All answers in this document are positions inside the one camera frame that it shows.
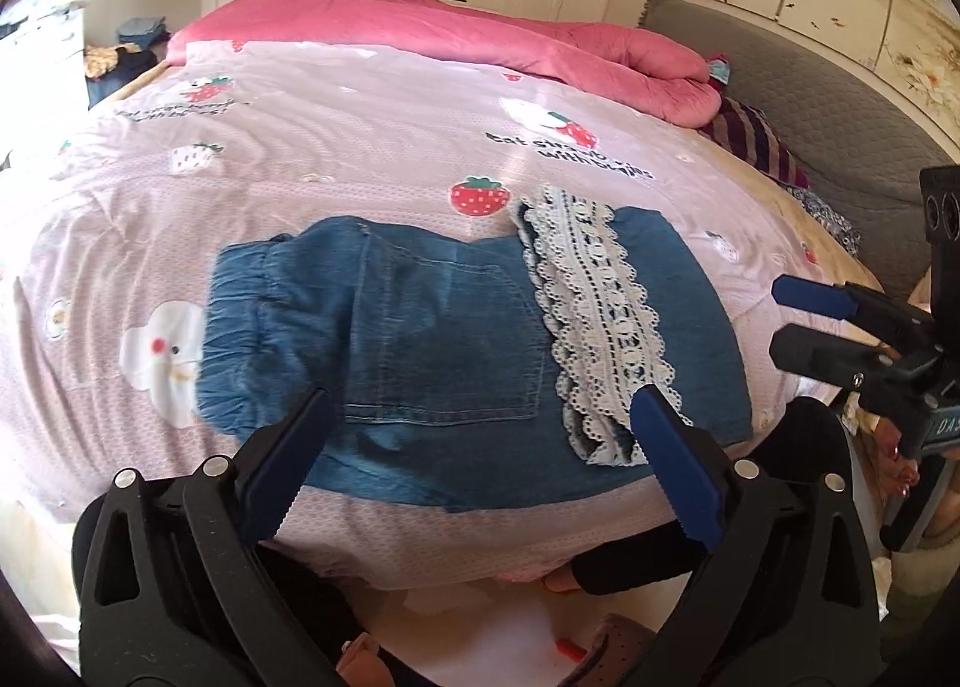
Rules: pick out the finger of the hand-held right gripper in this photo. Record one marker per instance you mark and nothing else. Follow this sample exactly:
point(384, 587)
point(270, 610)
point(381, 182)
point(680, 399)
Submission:
point(817, 353)
point(806, 297)

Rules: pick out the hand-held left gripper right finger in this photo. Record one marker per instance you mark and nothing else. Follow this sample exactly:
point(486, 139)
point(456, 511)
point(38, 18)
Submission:
point(675, 469)

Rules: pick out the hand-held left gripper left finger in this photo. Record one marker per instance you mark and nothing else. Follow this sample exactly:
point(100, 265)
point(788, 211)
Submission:
point(281, 462)

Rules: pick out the blue denim pants lace trim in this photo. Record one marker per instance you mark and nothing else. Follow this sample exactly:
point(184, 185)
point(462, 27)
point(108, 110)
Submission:
point(420, 342)

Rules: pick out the person's right hand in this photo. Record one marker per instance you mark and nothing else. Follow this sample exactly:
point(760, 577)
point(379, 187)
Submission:
point(898, 466)

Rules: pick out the beige bed sheet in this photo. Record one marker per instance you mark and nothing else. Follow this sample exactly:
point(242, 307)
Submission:
point(821, 259)

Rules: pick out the dark floral patterned cloth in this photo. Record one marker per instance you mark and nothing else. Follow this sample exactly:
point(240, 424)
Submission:
point(829, 218)

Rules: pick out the person's right leg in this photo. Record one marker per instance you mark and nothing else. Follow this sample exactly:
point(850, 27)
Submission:
point(637, 567)

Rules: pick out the person's leg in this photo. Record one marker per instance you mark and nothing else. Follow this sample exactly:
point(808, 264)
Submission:
point(315, 619)
point(637, 567)

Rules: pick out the person's left leg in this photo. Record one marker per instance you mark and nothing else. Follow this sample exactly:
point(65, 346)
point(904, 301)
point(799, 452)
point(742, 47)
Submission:
point(315, 619)

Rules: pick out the grey padded headboard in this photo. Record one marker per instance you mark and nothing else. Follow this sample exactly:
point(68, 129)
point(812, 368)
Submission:
point(825, 132)

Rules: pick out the striped pillow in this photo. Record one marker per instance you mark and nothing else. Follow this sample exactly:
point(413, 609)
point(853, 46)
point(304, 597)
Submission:
point(750, 139)

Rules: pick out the brown slipper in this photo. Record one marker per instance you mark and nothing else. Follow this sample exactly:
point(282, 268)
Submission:
point(616, 649)

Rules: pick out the teal and red cloth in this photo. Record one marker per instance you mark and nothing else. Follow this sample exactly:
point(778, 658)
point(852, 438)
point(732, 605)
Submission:
point(718, 70)

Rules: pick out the pink printed bed sheet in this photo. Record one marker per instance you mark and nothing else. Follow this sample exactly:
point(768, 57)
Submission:
point(300, 154)

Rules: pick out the pile of clothes on floor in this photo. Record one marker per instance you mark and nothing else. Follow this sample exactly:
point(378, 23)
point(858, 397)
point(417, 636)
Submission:
point(131, 68)

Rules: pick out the yellow floral cloth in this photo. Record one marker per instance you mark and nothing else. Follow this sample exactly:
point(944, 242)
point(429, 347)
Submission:
point(101, 61)

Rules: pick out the pink quilt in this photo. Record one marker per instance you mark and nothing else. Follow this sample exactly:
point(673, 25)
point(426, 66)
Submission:
point(450, 34)

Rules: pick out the folded blue clothes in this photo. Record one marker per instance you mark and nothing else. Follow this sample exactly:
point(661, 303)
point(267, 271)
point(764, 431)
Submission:
point(142, 33)

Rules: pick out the white dresser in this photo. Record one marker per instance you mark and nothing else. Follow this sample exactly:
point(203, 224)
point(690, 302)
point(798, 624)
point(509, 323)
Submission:
point(45, 57)

